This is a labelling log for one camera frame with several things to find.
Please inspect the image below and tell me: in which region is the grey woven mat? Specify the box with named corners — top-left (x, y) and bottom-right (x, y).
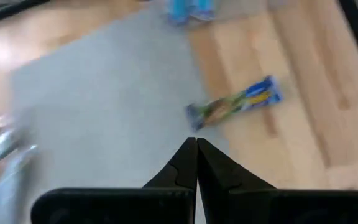
top-left (9, 2), bottom-right (231, 224)

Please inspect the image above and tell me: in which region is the dark blue granola bar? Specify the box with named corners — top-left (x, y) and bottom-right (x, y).
top-left (185, 74), bottom-right (284, 131)

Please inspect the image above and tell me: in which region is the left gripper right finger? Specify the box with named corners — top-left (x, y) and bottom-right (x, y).
top-left (197, 138), bottom-right (358, 224)

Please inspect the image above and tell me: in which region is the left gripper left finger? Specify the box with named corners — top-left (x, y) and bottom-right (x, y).
top-left (31, 137), bottom-right (198, 224)

